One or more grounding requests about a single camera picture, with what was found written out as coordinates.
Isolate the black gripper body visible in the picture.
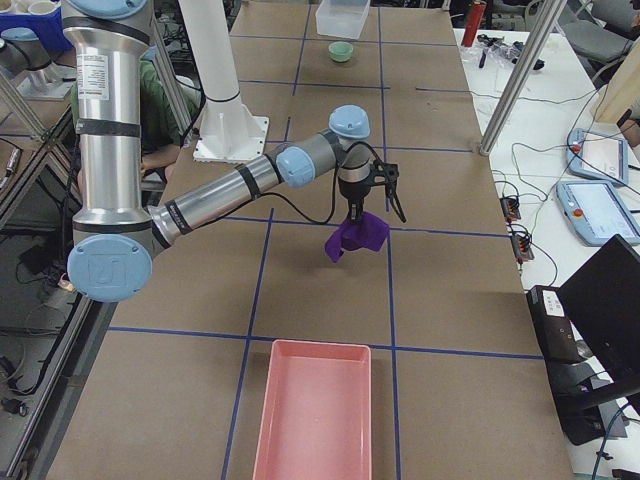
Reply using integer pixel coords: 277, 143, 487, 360
338, 180, 371, 204

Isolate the purple cloth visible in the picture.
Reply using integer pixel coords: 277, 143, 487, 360
324, 212, 390, 263

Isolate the mint green bowl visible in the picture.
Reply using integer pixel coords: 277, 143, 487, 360
328, 41, 354, 63

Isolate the clear plastic box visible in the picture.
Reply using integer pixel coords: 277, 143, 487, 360
315, 0, 370, 40

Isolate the black computer box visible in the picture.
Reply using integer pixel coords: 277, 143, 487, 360
525, 284, 640, 447

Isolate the black usb hub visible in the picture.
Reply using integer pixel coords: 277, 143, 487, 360
510, 231, 535, 265
500, 196, 521, 223

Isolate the clear plastic bag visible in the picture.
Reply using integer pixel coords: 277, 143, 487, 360
476, 34, 525, 68

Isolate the person in green shirt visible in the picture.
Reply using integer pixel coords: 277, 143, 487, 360
69, 58, 201, 174

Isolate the red cylinder bottle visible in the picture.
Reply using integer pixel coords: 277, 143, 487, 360
461, 0, 487, 48

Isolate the pink plastic bin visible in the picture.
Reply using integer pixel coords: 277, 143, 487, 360
253, 339, 372, 479

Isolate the near teach pendant tablet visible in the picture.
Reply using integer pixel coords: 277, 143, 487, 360
555, 180, 639, 246

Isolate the teach pendant tablet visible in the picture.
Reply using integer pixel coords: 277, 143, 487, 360
555, 180, 639, 246
566, 128, 629, 185

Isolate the far teach pendant tablet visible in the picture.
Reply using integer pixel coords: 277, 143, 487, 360
566, 128, 629, 185

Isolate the black monitor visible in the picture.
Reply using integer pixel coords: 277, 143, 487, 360
557, 234, 639, 393

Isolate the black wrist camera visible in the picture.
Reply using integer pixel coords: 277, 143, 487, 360
374, 161, 399, 200

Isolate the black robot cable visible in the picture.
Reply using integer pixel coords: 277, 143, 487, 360
249, 141, 407, 225

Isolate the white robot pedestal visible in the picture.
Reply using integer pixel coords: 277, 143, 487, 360
179, 0, 269, 163

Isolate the aluminium frame post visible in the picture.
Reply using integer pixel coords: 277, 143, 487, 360
479, 0, 567, 156

